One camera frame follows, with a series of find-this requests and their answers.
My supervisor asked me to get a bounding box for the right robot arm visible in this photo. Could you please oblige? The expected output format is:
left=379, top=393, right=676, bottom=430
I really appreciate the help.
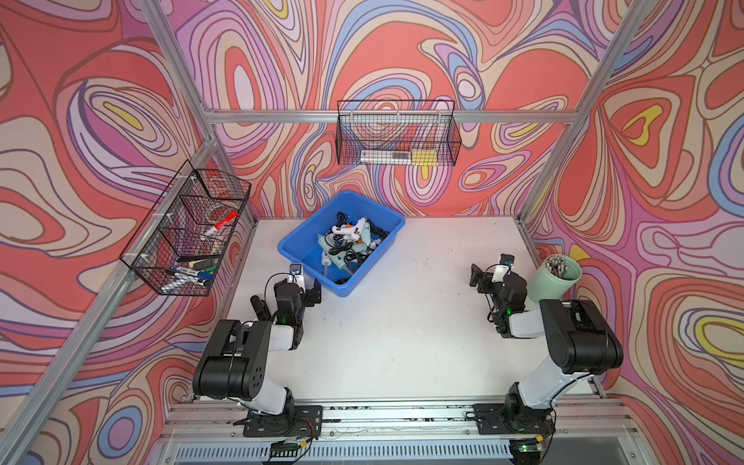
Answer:
left=469, top=260, right=624, bottom=432

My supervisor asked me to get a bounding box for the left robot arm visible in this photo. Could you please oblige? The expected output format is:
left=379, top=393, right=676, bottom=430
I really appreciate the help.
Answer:
left=192, top=277, right=322, bottom=417

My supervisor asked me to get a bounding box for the blue plastic storage box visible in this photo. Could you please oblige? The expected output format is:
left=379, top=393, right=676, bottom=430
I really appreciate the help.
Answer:
left=277, top=191, right=405, bottom=298

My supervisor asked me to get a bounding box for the yellow box in basket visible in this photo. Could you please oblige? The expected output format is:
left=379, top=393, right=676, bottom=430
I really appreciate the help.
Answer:
left=410, top=149, right=439, bottom=167

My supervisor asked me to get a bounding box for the white box in basket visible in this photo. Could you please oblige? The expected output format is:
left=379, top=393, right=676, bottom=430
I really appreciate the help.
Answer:
left=360, top=149, right=412, bottom=166

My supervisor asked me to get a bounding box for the green pen holder cup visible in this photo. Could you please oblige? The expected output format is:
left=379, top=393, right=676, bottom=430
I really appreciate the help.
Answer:
left=527, top=254, right=582, bottom=303

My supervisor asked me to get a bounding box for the blue marker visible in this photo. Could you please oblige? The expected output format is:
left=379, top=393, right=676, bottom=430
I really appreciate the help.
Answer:
left=169, top=267, right=213, bottom=281

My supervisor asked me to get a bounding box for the red marker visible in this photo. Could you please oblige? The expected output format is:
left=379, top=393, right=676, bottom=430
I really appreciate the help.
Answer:
left=203, top=210, right=238, bottom=238

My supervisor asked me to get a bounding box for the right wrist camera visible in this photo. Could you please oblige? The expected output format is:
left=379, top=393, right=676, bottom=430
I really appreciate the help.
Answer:
left=491, top=254, right=515, bottom=283

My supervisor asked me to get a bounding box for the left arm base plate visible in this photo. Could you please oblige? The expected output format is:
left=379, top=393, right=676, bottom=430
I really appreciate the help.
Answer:
left=241, top=404, right=324, bottom=439

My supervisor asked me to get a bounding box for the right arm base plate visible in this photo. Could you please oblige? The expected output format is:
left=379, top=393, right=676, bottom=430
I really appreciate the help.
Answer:
left=472, top=403, right=555, bottom=436

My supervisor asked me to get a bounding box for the left wire basket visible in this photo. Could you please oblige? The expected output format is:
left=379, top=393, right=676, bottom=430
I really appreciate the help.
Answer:
left=119, top=161, right=252, bottom=296

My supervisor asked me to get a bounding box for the wire basket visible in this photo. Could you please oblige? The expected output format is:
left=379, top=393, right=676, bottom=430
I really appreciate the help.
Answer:
left=119, top=161, right=252, bottom=296
left=335, top=97, right=462, bottom=166

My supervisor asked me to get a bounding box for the back wire basket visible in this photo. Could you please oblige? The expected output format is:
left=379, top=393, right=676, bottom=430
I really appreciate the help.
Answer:
left=335, top=97, right=462, bottom=166

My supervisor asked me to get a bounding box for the aluminium front rail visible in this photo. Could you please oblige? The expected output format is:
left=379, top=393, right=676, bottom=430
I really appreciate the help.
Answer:
left=146, top=396, right=655, bottom=464

